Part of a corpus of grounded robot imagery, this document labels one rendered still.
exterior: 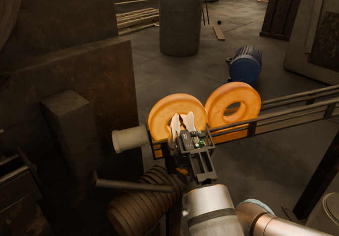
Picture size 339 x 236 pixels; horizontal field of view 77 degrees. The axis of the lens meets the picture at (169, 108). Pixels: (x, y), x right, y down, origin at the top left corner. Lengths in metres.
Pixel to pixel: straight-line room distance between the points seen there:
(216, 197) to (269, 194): 0.98
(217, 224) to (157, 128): 0.26
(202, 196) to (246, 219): 0.17
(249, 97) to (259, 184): 0.88
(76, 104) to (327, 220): 0.69
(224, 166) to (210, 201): 1.03
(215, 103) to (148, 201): 0.32
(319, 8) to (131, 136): 2.37
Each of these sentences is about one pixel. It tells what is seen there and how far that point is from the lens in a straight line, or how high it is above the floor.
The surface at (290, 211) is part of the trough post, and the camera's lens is 1.35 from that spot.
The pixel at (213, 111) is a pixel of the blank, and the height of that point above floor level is 0.73.
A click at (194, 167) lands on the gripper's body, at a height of 0.72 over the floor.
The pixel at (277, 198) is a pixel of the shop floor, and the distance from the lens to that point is 1.38.
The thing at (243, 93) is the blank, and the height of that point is 0.78.
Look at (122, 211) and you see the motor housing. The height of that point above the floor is 0.53.
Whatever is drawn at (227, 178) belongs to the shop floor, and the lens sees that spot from 1.37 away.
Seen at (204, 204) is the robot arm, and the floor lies 0.71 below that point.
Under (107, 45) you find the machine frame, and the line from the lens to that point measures 0.62.
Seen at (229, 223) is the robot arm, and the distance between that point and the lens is 0.41.
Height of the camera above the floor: 1.05
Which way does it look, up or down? 34 degrees down
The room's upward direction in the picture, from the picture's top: straight up
